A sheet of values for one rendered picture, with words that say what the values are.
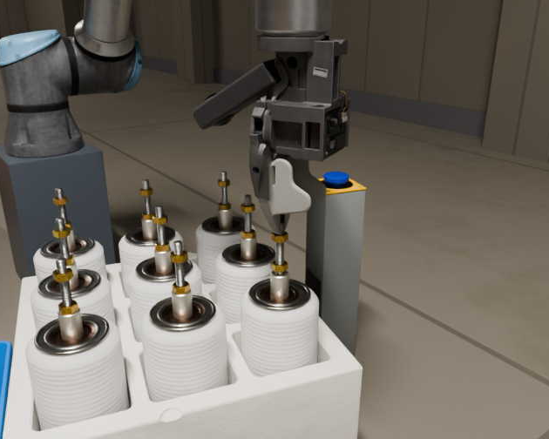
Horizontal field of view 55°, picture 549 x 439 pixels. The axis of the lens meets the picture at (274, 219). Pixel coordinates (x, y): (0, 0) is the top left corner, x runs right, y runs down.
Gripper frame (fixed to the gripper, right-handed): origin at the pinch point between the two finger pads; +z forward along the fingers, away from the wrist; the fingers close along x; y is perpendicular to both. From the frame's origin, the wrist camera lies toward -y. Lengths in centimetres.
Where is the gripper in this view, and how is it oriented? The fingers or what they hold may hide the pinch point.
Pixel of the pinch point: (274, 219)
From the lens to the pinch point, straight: 61.0
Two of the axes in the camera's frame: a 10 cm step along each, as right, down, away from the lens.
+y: 8.8, 1.7, -4.4
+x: 4.7, -3.3, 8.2
